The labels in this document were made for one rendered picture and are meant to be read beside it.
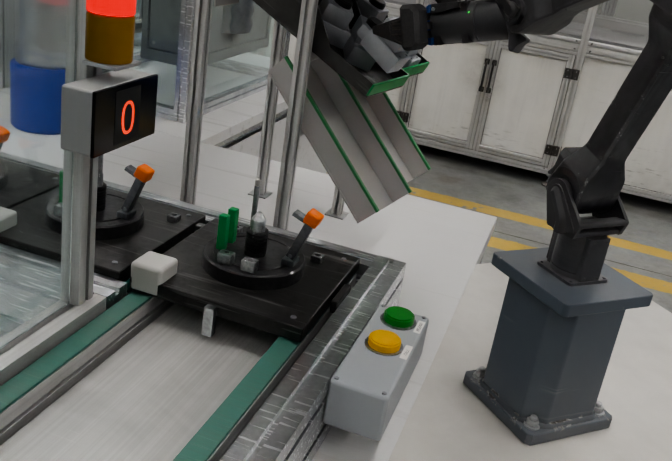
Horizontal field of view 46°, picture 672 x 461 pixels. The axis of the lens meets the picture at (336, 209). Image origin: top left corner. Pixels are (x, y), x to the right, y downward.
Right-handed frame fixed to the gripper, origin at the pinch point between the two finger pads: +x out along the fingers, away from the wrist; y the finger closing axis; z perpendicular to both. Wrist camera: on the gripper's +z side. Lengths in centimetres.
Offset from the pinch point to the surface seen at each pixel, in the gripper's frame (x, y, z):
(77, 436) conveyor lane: 12, 61, -37
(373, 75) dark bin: 6.8, -3.4, -7.0
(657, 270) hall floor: -1, -286, -128
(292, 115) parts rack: 16.1, 6.8, -11.7
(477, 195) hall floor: 99, -314, -99
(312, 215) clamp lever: 3.2, 24.9, -22.6
